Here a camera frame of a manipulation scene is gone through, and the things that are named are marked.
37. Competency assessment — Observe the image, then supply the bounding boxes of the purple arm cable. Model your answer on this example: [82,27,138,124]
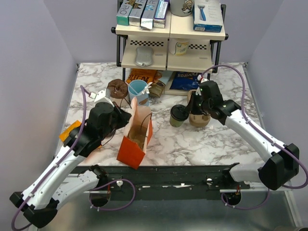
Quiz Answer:
[11,85,136,231]
[201,64,308,210]

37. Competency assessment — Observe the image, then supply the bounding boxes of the blue razor package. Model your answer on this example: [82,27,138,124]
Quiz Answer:
[193,0,223,33]

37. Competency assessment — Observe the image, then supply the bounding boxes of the orange paper gift bag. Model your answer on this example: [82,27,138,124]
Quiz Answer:
[116,97,153,169]

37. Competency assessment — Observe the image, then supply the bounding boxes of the green paper coffee cup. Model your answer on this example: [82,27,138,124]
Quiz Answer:
[169,116,183,128]

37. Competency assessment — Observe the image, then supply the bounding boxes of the grey cartoon mug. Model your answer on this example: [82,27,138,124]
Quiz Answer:
[169,0,194,17]

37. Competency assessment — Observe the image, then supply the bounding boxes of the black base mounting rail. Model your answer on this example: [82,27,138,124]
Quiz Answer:
[72,165,252,201]

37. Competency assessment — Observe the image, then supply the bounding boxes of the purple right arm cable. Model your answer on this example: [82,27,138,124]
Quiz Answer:
[201,64,308,210]

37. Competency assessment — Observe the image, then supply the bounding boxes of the light blue cup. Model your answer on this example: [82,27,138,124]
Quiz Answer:
[128,79,150,106]

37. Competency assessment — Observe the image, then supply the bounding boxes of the cream two-tier shelf rack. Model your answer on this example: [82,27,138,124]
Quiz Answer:
[111,13,229,80]

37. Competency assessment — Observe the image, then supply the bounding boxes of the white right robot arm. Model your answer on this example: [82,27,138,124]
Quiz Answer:
[185,79,299,190]

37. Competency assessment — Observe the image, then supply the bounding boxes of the white printed paper cup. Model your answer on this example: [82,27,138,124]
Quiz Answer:
[168,38,189,56]

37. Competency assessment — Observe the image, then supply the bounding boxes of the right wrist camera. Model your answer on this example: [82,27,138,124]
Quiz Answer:
[197,74,208,84]

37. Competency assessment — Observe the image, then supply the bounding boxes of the orange snack bag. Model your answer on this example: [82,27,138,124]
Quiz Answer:
[126,68,162,83]

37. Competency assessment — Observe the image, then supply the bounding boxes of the single brown cup carrier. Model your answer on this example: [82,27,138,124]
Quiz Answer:
[128,125,147,149]

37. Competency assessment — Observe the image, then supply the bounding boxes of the brown cardboard cup carrier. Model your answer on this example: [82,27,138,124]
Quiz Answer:
[187,90,211,128]

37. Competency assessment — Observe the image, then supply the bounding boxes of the black plastic cup lid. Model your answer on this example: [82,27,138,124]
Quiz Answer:
[170,104,189,121]

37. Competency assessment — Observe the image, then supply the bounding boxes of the purple white toothpaste box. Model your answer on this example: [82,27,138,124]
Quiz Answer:
[153,0,169,28]

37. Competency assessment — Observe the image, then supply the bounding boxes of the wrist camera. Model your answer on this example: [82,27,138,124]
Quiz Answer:
[197,74,208,84]
[90,88,113,104]

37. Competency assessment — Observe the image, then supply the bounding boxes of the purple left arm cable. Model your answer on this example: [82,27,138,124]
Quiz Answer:
[11,85,136,231]

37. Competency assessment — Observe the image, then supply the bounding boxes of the brown and white pouch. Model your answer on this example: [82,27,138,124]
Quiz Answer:
[107,79,129,107]

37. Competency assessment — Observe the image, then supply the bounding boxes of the teal toothpaste box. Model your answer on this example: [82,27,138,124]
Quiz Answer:
[116,0,135,26]

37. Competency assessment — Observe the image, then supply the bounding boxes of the orange snack packet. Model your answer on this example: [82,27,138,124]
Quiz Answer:
[59,120,103,150]

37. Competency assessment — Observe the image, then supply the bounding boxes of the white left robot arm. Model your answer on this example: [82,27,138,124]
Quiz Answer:
[10,102,131,228]

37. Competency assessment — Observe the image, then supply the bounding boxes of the olive brown small package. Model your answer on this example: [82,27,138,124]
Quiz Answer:
[149,81,166,98]

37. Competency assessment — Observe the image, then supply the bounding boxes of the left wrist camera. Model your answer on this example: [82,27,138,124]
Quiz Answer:
[90,88,113,104]

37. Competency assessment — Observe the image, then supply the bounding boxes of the blue Doritos chip bag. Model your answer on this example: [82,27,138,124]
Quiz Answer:
[170,71,200,91]

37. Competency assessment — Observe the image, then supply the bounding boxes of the silver blue toothpaste box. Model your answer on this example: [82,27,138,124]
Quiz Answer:
[141,0,159,30]

